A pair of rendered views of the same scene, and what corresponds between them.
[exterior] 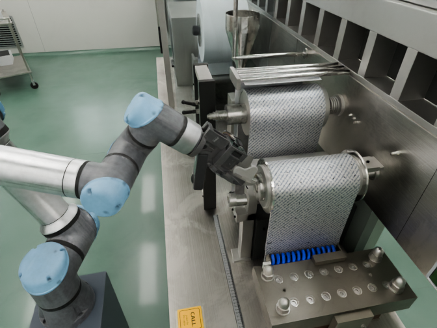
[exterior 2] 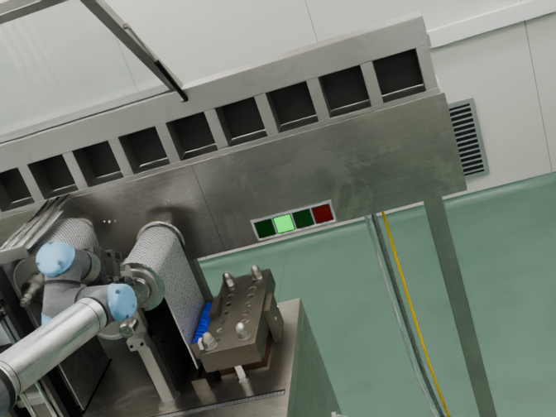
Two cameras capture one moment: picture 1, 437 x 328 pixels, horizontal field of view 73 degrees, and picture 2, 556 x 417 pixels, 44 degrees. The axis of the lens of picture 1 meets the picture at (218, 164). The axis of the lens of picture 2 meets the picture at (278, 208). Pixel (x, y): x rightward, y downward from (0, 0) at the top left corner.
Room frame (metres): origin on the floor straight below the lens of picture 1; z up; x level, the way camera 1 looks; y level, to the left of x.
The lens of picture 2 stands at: (-0.45, 1.24, 1.98)
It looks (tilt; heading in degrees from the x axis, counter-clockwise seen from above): 21 degrees down; 293
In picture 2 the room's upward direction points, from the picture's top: 19 degrees counter-clockwise
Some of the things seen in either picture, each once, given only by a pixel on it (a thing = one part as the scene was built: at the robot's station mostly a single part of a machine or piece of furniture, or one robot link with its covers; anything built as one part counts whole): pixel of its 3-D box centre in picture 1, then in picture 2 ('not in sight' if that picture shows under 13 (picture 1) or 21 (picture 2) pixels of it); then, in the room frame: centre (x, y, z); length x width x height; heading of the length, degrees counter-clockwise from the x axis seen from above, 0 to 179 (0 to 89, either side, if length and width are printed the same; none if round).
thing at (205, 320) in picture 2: (304, 255); (203, 323); (0.53, -0.26, 1.03); 0.21 x 0.04 x 0.03; 100
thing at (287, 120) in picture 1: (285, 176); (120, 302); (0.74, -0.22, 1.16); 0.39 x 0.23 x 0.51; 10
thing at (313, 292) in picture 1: (330, 287); (240, 316); (0.44, -0.31, 1.00); 0.40 x 0.16 x 0.06; 100
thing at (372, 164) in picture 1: (369, 163); not in sight; (0.64, -0.41, 1.28); 0.06 x 0.05 x 0.02; 100
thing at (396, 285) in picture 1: (398, 282); (256, 270); (0.43, -0.48, 1.05); 0.04 x 0.04 x 0.04
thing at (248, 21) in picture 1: (242, 21); not in sight; (1.32, -0.10, 1.50); 0.14 x 0.14 x 0.06
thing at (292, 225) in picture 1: (308, 224); (183, 293); (0.55, -0.25, 1.14); 0.23 x 0.01 x 0.18; 100
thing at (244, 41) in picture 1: (238, 93); not in sight; (1.32, -0.10, 1.18); 0.14 x 0.14 x 0.57
